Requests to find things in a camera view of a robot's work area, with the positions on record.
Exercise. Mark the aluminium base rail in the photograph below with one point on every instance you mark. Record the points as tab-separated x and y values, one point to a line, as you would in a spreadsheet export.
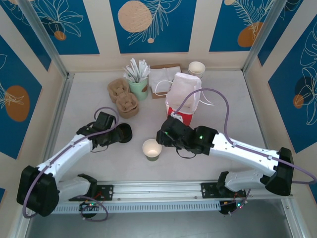
158	189

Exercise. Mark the green paper coffee cup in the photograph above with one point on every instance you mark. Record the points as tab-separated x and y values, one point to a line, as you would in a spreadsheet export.
151	150

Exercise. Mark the stack of pulp cup carriers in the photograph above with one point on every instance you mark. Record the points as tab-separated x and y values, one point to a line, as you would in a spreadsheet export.
128	114

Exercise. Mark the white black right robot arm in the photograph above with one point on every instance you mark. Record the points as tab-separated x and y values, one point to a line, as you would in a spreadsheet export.
247	153

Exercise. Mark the mint green holder cup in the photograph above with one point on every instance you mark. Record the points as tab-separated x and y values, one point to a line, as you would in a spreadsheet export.
138	90

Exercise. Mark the stack of white paper cups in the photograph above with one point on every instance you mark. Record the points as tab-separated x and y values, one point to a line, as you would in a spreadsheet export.
196	68

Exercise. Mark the white paper-wrapped stirrer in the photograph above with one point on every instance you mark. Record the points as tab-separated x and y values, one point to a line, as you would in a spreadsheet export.
146	72
141	69
134	69
128	73

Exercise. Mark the red white paper bag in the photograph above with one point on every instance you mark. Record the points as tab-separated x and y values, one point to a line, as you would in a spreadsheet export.
183	86

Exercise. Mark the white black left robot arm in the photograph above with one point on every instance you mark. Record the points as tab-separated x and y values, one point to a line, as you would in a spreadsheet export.
67	153

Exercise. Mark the brown cardboard napkin box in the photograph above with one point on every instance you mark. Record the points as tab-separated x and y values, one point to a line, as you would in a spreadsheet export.
164	66

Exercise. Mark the aluminium frame post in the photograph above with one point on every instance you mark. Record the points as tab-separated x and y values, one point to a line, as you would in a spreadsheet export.
267	29
42	32

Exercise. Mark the aluminium side rail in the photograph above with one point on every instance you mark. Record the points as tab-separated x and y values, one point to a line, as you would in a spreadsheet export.
63	104

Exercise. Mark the white paper napkins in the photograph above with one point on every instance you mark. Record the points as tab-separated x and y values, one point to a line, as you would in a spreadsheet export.
161	74

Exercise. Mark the black cup lid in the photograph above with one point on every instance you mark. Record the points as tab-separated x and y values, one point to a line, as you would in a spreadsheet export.
126	136

